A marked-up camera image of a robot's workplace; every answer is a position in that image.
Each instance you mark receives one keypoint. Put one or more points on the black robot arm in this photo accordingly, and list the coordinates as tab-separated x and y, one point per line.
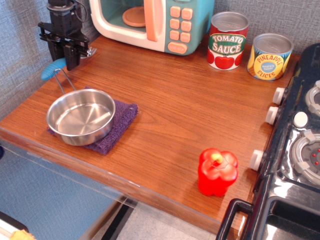
63	33

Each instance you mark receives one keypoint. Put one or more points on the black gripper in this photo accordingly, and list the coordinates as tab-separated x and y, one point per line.
64	32

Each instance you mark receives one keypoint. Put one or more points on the white stove knob upper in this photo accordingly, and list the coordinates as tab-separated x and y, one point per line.
278	95

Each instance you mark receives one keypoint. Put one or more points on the tomato sauce can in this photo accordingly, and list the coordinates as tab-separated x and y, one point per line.
227	39

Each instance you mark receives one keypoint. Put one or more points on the white stove knob middle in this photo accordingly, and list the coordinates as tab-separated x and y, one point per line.
271	115

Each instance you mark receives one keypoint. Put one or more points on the toy microwave oven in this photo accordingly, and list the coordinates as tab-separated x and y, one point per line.
171	26

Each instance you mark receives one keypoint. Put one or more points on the white stove knob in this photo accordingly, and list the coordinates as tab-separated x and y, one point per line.
256	159
278	95
271	115

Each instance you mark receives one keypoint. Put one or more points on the red toy bell pepper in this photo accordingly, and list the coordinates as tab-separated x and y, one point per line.
217	171

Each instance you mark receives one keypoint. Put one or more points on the orange microwave plate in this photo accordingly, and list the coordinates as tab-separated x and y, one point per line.
134	17

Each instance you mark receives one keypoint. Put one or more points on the white stove knob lower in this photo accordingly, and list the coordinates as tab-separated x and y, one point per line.
256	159

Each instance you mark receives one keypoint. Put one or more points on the blue handled metal spork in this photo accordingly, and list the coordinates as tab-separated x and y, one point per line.
60	63

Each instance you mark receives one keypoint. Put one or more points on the pineapple slices can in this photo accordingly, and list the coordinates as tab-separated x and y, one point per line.
269	56

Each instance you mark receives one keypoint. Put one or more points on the purple knitted cloth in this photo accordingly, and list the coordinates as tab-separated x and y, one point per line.
124	116

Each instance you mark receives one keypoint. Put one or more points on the silver metal pot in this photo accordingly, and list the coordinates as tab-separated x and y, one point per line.
82	117

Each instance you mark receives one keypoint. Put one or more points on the black toy stove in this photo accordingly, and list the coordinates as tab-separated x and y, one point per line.
286	203

